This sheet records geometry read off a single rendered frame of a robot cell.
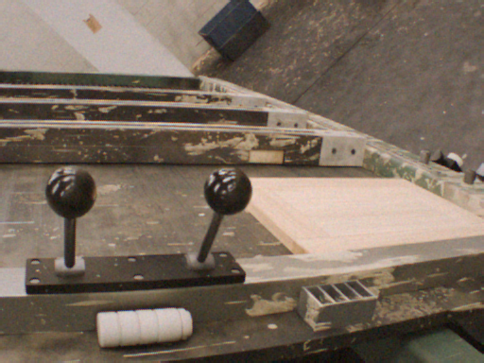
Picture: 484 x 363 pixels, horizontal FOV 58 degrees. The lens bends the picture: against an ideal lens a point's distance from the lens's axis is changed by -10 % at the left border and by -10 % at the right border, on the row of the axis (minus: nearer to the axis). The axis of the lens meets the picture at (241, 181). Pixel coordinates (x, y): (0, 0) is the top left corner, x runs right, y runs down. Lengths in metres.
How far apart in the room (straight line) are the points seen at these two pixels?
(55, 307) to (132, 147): 0.55
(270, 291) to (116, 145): 0.54
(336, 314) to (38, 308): 0.27
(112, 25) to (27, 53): 1.80
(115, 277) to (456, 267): 0.41
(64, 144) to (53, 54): 5.11
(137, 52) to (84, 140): 3.68
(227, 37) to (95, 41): 1.41
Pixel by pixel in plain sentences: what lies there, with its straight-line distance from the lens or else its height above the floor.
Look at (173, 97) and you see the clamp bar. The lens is 1.52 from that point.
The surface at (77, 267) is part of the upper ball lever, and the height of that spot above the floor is 1.45.
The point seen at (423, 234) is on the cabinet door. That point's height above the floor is 1.04.
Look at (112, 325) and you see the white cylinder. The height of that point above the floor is 1.41.
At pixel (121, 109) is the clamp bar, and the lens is 1.20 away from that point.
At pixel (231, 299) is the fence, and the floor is 1.32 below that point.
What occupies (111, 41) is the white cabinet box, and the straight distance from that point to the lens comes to 4.54.
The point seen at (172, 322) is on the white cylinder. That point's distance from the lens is 0.41.
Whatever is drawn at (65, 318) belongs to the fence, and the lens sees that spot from 0.42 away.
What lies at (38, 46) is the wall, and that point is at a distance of 6.01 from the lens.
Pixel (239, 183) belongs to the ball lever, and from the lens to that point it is 0.35.
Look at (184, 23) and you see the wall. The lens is 6.00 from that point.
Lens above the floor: 1.59
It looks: 29 degrees down
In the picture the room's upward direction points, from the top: 47 degrees counter-clockwise
